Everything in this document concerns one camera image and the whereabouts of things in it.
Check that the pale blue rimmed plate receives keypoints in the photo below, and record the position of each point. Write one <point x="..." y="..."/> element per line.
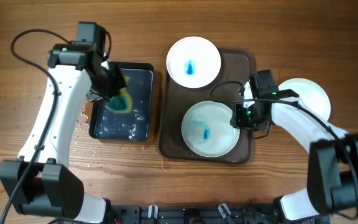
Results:
<point x="206" y="129"/>

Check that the green yellow sponge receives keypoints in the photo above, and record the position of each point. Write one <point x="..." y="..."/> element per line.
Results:
<point x="122" y="103"/>

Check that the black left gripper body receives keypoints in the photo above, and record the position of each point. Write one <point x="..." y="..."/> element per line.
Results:
<point x="107" y="84"/>

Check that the black water basin tray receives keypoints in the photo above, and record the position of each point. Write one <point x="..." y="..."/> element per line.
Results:
<point x="133" y="126"/>

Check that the white plate blue stain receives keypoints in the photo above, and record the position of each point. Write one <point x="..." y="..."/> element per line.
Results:
<point x="193" y="62"/>

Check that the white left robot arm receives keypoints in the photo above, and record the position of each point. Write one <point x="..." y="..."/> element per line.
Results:
<point x="38" y="182"/>

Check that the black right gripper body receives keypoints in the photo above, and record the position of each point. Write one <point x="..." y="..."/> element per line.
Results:
<point x="239" y="117"/>

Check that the dark brown serving tray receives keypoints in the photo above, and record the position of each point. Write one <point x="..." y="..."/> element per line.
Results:
<point x="237" y="64"/>

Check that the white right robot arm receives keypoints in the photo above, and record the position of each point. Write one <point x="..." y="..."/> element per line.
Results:
<point x="332" y="179"/>

